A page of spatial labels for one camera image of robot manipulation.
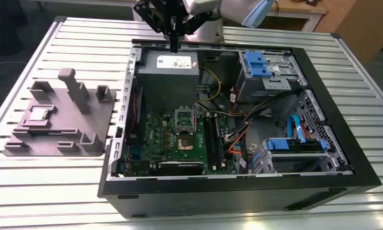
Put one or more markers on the grey parts rack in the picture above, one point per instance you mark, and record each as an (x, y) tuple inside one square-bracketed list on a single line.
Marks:
[(66, 139)]

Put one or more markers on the grey power supply unit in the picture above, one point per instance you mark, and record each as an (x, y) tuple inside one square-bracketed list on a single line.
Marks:
[(165, 88)]

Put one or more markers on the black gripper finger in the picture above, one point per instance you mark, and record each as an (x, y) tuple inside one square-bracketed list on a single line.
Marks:
[(153, 16), (191, 25)]

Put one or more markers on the black table corner cap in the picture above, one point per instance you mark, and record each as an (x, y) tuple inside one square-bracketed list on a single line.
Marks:
[(335, 36), (60, 18)]

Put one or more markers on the black graphics card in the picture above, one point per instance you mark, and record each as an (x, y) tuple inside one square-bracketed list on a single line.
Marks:
[(178, 168)]

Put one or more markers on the hard disk in blue carrier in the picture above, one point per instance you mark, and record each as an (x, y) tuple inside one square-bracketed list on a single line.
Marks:
[(279, 145)]

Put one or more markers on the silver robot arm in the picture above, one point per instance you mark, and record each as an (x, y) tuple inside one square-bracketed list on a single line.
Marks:
[(207, 31)]

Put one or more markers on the brown wooden cabinet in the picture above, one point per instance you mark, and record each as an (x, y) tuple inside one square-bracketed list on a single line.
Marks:
[(363, 24)]

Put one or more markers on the RAM stick with label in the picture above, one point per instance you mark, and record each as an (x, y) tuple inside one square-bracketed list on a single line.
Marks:
[(44, 132)]

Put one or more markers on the blue plastic drive carrier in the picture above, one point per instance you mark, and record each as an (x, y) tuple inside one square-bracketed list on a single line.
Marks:
[(257, 64)]

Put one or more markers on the wooden desk white frame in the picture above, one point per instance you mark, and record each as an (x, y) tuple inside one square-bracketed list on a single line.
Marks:
[(308, 10)]

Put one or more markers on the silver CPU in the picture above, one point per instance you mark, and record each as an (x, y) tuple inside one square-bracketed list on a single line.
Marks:
[(38, 114)]

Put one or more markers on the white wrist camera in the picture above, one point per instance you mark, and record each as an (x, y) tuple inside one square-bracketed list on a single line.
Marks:
[(201, 7)]

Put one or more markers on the green motherboard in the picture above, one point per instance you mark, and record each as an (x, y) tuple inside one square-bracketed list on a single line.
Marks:
[(155, 124)]

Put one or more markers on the metal drive cage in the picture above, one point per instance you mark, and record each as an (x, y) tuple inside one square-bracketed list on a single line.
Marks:
[(258, 91), (292, 155)]

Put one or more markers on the black PC case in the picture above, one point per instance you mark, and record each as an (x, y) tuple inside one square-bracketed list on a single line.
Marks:
[(210, 198)]

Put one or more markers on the CPU socket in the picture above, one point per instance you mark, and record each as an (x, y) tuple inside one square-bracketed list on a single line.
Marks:
[(186, 143)]

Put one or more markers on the black RAM slot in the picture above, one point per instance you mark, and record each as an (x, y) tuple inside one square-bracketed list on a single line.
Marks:
[(217, 141), (207, 141), (221, 141), (213, 141)]

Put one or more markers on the blue board connector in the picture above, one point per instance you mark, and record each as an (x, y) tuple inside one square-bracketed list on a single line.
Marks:
[(135, 154)]

